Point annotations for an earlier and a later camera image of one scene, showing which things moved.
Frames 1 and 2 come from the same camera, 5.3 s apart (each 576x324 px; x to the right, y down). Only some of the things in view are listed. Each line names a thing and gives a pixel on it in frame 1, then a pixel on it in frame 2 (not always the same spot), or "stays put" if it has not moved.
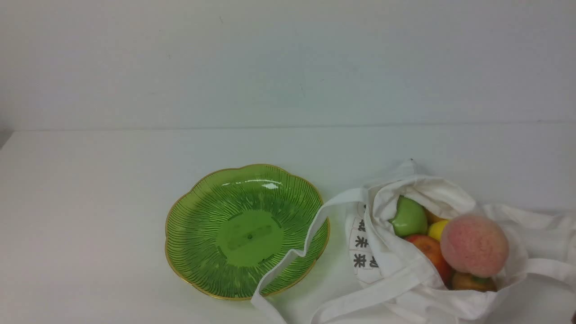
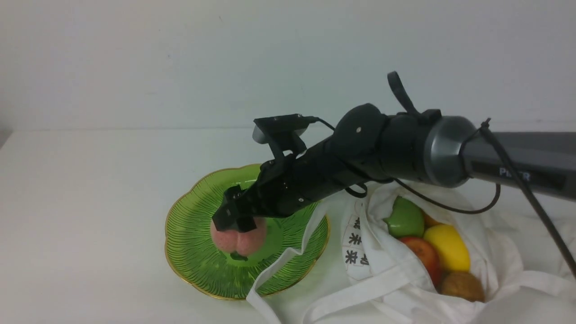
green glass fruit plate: (226, 231) stays put
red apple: (433, 248) → (427, 254)
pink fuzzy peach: (474, 245) → (243, 243)
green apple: (411, 218) stays put
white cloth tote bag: (354, 269) stays put
